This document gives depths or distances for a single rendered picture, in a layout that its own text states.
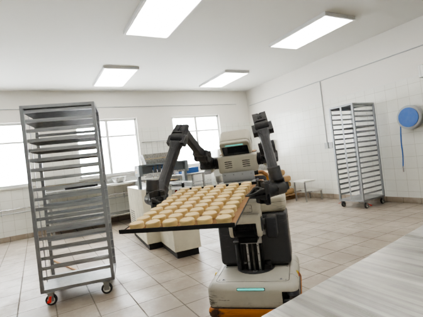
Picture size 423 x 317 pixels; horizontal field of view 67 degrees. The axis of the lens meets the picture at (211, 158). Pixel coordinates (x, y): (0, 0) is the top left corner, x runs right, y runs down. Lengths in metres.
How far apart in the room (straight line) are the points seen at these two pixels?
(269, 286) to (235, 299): 0.25
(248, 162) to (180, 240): 2.04
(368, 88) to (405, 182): 1.81
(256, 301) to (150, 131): 6.20
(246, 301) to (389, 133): 4.81
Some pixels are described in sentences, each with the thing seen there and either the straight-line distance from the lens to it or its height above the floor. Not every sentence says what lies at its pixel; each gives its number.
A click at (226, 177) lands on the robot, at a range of 2.20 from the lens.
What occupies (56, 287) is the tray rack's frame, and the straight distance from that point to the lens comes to 3.45.
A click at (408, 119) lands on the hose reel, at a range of 6.19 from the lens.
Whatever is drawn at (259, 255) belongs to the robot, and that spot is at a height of 0.39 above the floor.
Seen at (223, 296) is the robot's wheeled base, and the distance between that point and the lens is 2.38.
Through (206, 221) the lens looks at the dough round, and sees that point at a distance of 1.04.
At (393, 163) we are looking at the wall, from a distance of 6.54.
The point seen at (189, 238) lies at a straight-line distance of 4.03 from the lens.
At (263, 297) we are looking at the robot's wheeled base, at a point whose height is 0.20.
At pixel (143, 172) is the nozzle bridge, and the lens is 4.60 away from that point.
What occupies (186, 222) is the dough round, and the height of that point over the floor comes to 0.94.
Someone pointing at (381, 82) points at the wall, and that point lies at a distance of 6.63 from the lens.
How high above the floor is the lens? 1.13
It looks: level
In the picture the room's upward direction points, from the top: 7 degrees counter-clockwise
